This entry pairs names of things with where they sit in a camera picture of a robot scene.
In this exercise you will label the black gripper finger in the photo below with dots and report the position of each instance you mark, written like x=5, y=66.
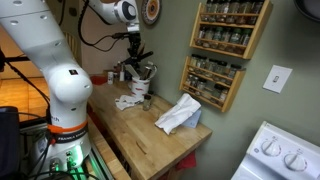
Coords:
x=139, y=62
x=129, y=61

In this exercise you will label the wooden spice rack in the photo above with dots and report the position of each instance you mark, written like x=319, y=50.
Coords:
x=213, y=83
x=233, y=30

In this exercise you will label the white flat spatula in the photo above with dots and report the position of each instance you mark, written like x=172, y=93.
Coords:
x=132, y=71

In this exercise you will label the small glass jar dark lid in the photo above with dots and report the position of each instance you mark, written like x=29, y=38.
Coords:
x=147, y=103

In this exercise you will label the black camera stand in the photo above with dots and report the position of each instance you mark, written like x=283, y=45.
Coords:
x=13, y=59

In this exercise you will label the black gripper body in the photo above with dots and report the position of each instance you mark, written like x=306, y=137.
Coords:
x=134, y=43

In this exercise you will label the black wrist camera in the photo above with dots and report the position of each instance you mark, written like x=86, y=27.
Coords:
x=120, y=35

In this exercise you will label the white cap bottle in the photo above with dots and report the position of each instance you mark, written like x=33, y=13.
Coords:
x=122, y=73

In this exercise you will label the red silicone mat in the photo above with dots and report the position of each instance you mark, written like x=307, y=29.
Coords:
x=97, y=80

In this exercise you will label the white crumpled cloth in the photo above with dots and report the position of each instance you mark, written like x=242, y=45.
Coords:
x=178, y=113

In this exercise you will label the black hanging frying pan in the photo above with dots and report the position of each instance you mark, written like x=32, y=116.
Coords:
x=308, y=8

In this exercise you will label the white printed salt shaker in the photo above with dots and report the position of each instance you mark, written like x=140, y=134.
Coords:
x=110, y=78

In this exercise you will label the white light switch plate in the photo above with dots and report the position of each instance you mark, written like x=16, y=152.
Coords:
x=277, y=78

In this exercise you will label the black box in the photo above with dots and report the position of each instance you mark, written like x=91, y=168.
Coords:
x=9, y=140

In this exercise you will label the red hanging cloth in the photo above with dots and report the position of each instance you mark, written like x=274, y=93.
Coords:
x=186, y=161

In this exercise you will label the small white rag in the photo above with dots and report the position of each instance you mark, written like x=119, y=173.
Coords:
x=125, y=101

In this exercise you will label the white crock with orange stripes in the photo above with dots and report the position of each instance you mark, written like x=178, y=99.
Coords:
x=140, y=89

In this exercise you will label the white stove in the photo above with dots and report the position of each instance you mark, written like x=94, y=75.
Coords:
x=276, y=160

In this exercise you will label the white stove knob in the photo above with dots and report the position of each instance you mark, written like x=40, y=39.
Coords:
x=295, y=162
x=271, y=147

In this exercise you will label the large metal whisk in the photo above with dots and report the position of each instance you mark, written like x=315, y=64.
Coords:
x=150, y=70

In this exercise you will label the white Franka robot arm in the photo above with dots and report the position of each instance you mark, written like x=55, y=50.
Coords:
x=56, y=83

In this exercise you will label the pale blue paper sheet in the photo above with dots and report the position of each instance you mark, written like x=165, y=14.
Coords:
x=195, y=120

